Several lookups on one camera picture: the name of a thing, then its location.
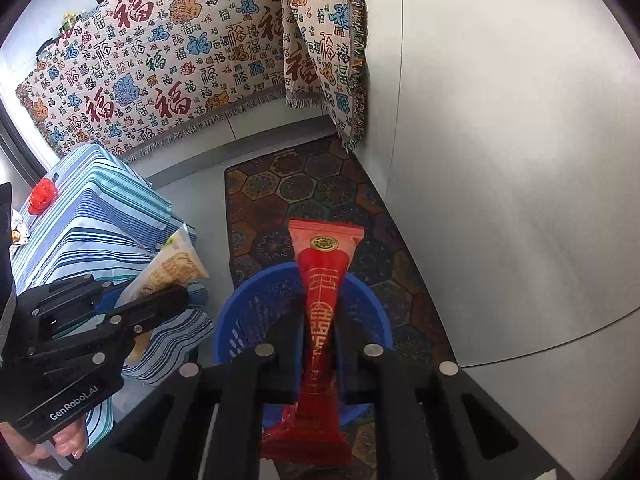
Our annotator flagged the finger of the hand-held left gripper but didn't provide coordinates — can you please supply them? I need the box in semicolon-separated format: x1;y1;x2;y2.
102;284;190;336

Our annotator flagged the yellow snack packet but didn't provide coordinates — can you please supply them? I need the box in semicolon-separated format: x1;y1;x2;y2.
122;224;211;363

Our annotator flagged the red crumpled wrapper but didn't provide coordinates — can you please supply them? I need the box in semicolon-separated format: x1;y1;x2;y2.
27;178;58;215

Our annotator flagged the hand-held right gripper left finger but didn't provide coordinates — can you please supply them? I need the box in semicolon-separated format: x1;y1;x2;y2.
75;309;307;480

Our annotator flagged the narrow printed fringed blanket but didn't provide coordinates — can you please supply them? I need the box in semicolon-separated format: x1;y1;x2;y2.
277;0;368;153

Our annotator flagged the person's left hand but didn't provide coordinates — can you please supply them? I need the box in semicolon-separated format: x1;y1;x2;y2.
0;417;87;465

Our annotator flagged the blue striped tablecloth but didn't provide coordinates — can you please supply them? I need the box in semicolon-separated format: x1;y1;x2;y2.
10;142;213;461

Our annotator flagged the blue mesh plastic basket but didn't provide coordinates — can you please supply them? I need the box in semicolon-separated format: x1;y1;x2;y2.
212;261;393;431

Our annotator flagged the large printed fringed blanket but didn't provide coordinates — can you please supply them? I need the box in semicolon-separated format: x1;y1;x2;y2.
15;0;291;161

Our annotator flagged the hexagon patterned rug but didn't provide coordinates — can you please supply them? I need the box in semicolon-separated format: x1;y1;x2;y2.
224;135;451;476

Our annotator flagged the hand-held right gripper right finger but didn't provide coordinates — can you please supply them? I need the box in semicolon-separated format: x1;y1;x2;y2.
334;314;557;480

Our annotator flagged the long red packet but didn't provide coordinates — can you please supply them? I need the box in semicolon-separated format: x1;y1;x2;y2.
260;219;365;465

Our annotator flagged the small printed packet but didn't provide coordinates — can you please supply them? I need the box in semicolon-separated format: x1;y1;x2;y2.
11;210;31;246

